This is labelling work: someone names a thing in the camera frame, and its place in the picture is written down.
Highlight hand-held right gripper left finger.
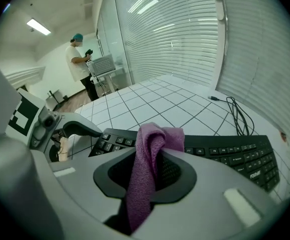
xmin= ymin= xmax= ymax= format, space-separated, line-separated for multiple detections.
xmin=31 ymin=146 xmax=136 ymax=240

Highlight black handheld device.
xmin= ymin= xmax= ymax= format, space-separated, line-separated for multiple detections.
xmin=84 ymin=48 xmax=94 ymax=63

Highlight black keyboard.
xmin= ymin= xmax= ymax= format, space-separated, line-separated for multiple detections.
xmin=88 ymin=128 xmax=281 ymax=193

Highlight white desk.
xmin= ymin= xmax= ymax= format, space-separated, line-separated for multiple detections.
xmin=91 ymin=67 xmax=125 ymax=95

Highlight striped glass partition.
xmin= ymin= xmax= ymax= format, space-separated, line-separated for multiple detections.
xmin=97 ymin=0 xmax=221 ymax=95

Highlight purple cloth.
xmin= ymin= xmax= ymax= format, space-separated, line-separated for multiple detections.
xmin=124 ymin=122 xmax=186 ymax=234

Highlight white grille appliance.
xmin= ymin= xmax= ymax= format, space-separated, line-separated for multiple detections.
xmin=87 ymin=53 xmax=116 ymax=77

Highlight ceiling light panel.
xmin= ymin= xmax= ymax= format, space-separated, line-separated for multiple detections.
xmin=26 ymin=18 xmax=52 ymax=36

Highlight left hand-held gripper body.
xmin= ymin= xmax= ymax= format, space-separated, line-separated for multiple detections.
xmin=5 ymin=88 xmax=63 ymax=153

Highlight white window blinds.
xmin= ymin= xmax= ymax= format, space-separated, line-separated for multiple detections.
xmin=214 ymin=0 xmax=290 ymax=145

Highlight black cable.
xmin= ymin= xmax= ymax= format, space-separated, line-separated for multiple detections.
xmin=208 ymin=95 xmax=255 ymax=137

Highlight table with white grid cloth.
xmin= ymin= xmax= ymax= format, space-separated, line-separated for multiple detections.
xmin=64 ymin=74 xmax=290 ymax=202

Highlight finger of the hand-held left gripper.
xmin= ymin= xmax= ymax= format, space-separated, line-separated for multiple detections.
xmin=57 ymin=113 xmax=103 ymax=139
xmin=48 ymin=137 xmax=69 ymax=163

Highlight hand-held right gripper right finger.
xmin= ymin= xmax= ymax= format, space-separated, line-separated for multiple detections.
xmin=134 ymin=148 xmax=287 ymax=240

